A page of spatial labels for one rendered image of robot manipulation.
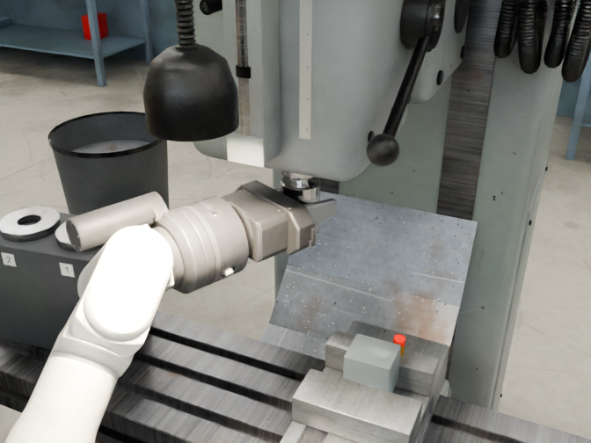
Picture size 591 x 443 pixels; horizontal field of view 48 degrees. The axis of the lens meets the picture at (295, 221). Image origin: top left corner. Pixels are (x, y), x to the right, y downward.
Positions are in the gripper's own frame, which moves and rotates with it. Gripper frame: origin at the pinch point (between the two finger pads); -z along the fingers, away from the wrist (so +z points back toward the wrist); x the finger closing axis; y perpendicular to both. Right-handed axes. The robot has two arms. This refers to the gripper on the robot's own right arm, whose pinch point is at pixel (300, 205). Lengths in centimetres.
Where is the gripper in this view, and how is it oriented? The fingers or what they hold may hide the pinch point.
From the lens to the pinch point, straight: 79.0
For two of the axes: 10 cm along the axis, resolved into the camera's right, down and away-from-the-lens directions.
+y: -0.1, 8.8, 4.8
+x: -6.5, -3.7, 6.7
